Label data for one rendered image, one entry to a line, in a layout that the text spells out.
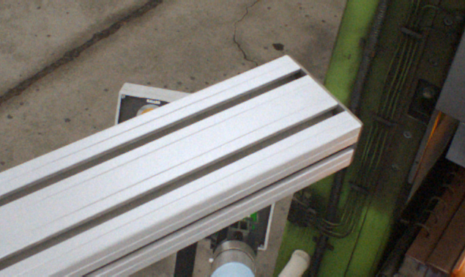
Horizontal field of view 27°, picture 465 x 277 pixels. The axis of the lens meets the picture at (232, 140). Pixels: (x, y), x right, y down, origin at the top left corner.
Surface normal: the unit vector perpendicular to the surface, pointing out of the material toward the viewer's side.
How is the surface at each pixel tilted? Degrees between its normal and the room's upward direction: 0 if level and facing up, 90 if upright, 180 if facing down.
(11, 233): 0
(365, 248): 90
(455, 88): 90
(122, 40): 0
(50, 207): 0
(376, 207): 90
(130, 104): 60
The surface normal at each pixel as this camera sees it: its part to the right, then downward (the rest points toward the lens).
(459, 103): -0.51, 0.57
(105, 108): 0.12, -0.69
